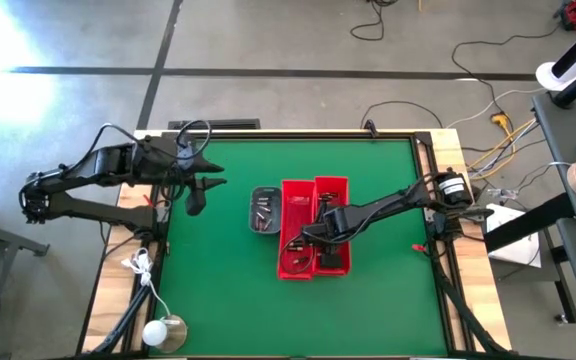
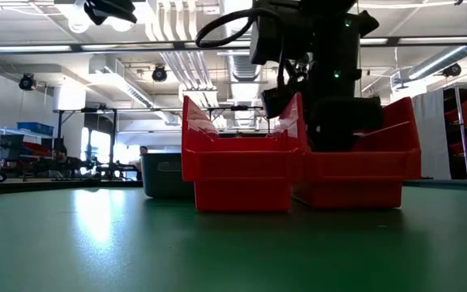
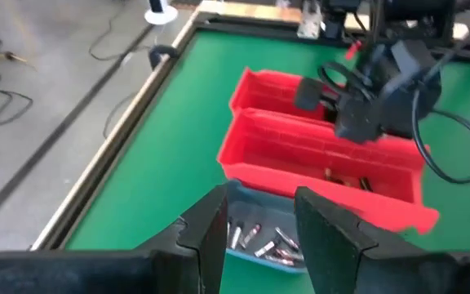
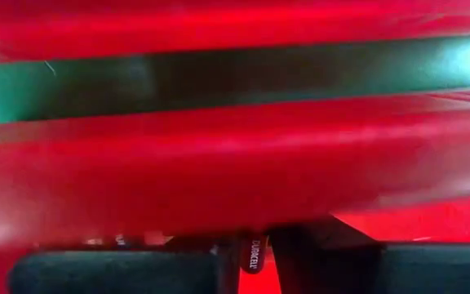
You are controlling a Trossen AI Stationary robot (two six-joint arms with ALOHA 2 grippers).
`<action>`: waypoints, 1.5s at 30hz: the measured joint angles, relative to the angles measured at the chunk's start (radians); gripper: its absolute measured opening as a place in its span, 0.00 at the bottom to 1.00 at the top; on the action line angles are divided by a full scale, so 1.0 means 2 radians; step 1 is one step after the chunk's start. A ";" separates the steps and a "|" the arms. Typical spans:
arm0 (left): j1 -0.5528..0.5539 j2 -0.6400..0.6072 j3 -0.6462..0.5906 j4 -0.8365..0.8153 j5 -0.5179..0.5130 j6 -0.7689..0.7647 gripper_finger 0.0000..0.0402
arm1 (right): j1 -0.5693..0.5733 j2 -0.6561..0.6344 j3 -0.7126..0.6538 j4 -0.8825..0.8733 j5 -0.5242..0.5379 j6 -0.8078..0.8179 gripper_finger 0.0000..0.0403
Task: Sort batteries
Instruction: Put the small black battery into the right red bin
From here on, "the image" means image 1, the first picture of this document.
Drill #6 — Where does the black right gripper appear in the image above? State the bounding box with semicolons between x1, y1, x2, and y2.
300;204;365;271

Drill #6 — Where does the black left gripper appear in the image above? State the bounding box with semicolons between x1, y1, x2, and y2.
165;137;228;217

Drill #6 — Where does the grey plastic tub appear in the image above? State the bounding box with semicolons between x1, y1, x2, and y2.
249;186;283;235

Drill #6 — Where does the long red plastic bin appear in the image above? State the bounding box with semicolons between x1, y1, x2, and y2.
312;175;353;277
276;179;318;281

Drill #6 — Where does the green table mat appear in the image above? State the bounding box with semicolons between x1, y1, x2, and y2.
155;137;449;357

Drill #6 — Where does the round metal base disc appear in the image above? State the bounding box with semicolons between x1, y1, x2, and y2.
161;315;188;355

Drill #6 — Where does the white round lamp ball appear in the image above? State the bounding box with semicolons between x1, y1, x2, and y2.
140;320;168;349

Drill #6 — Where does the white box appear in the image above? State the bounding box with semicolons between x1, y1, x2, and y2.
485;203;542;269

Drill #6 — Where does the black diagonal beam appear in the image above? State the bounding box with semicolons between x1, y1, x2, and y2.
482;192;576;254

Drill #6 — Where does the grey side table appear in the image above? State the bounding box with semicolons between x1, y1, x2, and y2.
532;89;576;346

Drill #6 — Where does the white black cylinder stand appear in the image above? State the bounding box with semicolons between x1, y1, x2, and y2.
535;9;576;109

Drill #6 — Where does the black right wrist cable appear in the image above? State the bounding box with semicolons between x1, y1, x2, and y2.
277;232;319;275

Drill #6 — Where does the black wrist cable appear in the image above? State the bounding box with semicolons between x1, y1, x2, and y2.
175;119;213;161
277;232;319;275

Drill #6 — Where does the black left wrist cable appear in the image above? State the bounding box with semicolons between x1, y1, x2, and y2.
175;119;213;161

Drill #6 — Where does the black table frame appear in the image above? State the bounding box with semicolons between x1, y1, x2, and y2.
75;119;519;360

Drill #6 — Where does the white bundled cable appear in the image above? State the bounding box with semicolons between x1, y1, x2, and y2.
120;247;169;321

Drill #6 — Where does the black camera mount strut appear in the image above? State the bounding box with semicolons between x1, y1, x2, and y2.
430;249;512;357
90;284;152;357

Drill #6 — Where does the arched black floor cable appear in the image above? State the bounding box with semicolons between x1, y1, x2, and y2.
360;99;444;130

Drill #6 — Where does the yellow power cable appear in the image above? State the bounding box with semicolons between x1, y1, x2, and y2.
467;112;539;180

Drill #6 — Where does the white floor cable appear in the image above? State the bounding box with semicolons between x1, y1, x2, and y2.
445;87;549;130

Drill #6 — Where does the short black floor cable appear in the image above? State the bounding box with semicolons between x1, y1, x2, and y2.
349;0;399;43

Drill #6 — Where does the long black floor cable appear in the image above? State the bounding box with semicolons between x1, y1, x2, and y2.
450;22;567;121

